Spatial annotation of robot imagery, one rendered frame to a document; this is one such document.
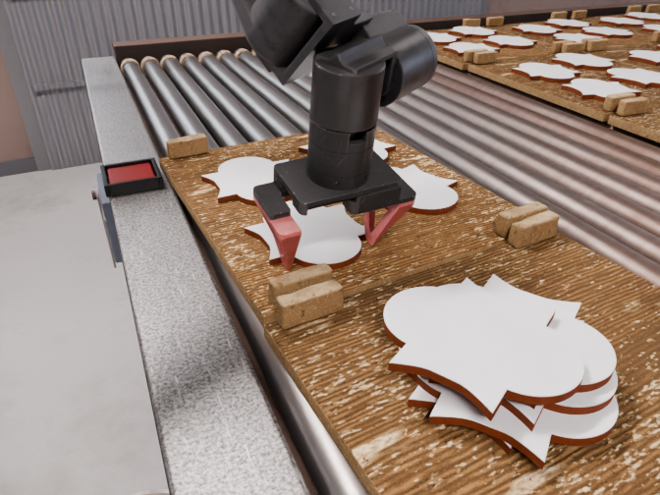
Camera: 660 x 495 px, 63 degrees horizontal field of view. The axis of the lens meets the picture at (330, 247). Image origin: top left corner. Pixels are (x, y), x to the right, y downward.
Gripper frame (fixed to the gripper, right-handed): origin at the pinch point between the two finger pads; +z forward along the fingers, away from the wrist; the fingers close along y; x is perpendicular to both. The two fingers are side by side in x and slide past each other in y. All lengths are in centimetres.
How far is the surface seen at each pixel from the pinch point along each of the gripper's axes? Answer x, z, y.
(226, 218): 12.4, 3.4, -6.9
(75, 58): 272, 88, -5
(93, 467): 49, 105, -36
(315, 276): -5.4, -2.5, -4.4
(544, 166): 9.2, 5.2, 41.2
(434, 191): 6.0, 1.6, 17.8
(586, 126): 19, 7, 62
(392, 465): -23.5, -3.5, -7.9
